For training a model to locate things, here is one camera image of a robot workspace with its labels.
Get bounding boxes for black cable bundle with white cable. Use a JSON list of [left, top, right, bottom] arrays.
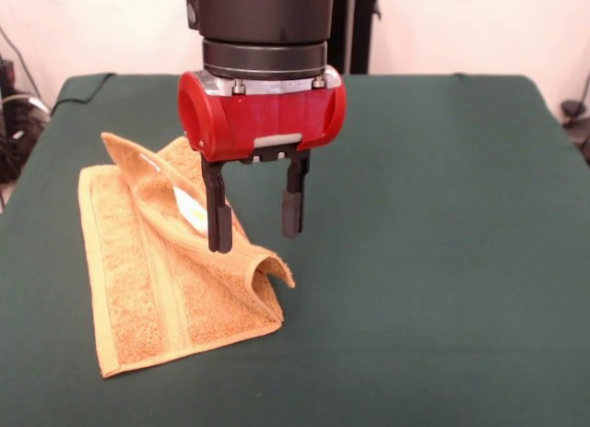
[[0, 92, 51, 184]]

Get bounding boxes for black power strip red switch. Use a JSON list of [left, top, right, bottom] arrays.
[[0, 57, 18, 99]]

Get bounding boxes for black metal stand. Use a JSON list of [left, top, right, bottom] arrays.
[[331, 0, 383, 77]]

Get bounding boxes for dark green table cloth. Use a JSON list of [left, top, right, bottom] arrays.
[[0, 73, 590, 427]]

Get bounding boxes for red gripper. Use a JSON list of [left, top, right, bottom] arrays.
[[177, 65, 348, 255]]

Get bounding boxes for black plug adapter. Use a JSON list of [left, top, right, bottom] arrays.
[[560, 99, 590, 164]]

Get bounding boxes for tan terry cloth towel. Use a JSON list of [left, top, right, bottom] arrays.
[[77, 131, 296, 380]]

